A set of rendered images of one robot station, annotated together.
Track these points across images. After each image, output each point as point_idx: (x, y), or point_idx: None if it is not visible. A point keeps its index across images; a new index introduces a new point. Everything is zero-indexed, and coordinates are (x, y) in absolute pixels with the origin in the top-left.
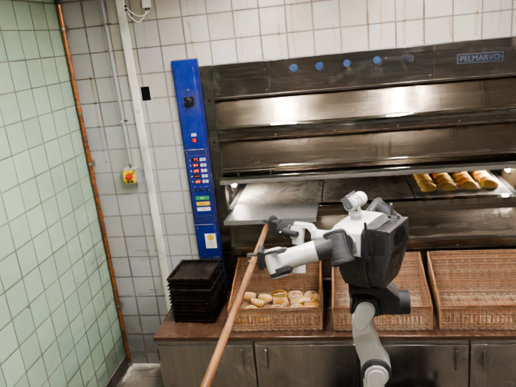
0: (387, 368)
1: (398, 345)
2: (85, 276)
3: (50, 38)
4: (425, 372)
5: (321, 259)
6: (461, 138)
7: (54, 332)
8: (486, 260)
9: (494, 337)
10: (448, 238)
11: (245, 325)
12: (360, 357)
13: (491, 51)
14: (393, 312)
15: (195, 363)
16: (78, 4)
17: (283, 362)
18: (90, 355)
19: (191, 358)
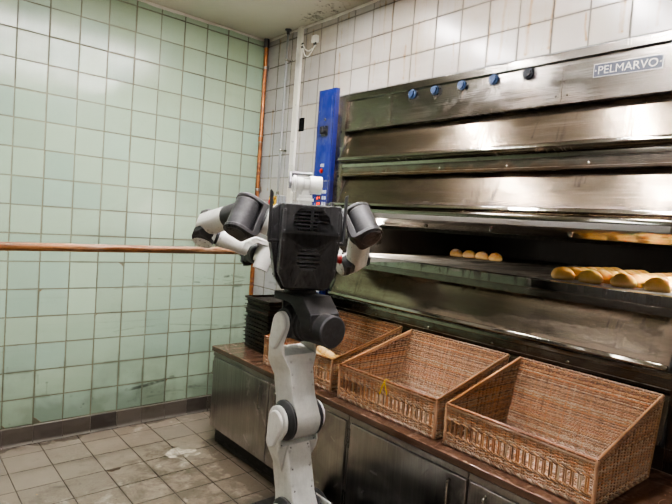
0: (290, 416)
1: (386, 440)
2: (210, 282)
3: (246, 71)
4: (410, 502)
5: (223, 223)
6: (588, 189)
7: (145, 303)
8: (600, 396)
9: (500, 481)
10: (547, 341)
11: None
12: (276, 392)
13: (646, 55)
14: (306, 335)
15: (231, 387)
16: (278, 47)
17: None
18: (188, 355)
19: (229, 379)
